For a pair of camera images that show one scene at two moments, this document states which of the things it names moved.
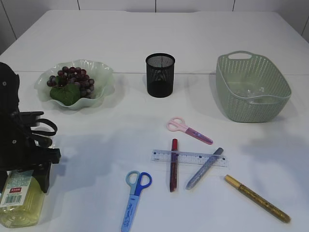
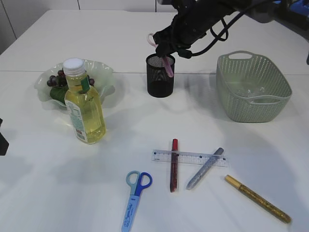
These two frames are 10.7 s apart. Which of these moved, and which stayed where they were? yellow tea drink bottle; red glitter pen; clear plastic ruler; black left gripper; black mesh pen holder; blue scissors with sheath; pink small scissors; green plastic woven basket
Moved: yellow tea drink bottle; pink small scissors; black left gripper
Stayed: red glitter pen; green plastic woven basket; black mesh pen holder; clear plastic ruler; blue scissors with sheath
